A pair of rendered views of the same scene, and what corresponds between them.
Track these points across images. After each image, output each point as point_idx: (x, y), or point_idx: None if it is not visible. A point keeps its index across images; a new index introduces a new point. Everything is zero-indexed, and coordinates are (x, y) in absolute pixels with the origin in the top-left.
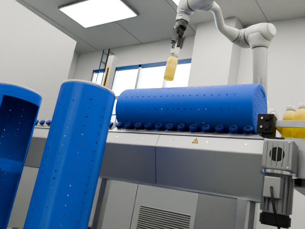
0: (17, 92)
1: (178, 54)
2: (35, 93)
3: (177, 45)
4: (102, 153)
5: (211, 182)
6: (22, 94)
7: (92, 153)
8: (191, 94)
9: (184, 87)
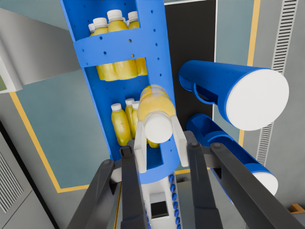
0: (264, 168)
1: (140, 125)
2: (251, 171)
3: (140, 180)
4: (211, 67)
5: None
6: (259, 166)
7: (223, 63)
8: (163, 2)
9: (155, 32)
